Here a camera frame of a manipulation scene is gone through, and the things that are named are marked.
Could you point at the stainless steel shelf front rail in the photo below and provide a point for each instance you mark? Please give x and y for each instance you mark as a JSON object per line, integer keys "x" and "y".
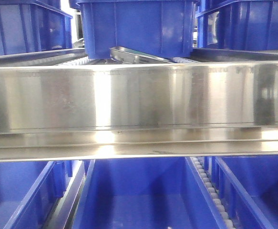
{"x": 148, "y": 110}

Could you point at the blue bin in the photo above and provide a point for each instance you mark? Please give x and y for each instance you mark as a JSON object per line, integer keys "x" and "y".
{"x": 247, "y": 25}
{"x": 162, "y": 28}
{"x": 29, "y": 190}
{"x": 247, "y": 187}
{"x": 33, "y": 26}
{"x": 146, "y": 193}

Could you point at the blue bin lower centre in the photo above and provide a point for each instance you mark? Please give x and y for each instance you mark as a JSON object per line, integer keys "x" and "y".
{"x": 146, "y": 193}

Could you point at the blue bin upper right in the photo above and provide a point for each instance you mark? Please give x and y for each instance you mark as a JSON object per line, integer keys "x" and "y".
{"x": 247, "y": 25}

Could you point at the steel divider rail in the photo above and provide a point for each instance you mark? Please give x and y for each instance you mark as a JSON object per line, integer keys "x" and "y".
{"x": 129, "y": 56}

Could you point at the lower white roller track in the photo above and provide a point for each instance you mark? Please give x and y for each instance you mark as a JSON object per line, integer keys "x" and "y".
{"x": 212, "y": 192}

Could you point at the blue bin lower left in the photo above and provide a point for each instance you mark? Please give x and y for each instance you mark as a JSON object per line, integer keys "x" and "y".
{"x": 29, "y": 190}

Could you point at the blue bin upper left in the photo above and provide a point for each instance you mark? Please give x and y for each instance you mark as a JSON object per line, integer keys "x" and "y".
{"x": 33, "y": 26}

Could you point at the blue bin upper centre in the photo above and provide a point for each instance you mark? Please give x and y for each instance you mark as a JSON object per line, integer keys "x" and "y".
{"x": 162, "y": 28}

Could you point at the blue bin lower right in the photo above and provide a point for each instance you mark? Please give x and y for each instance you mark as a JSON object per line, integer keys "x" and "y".
{"x": 247, "y": 187}

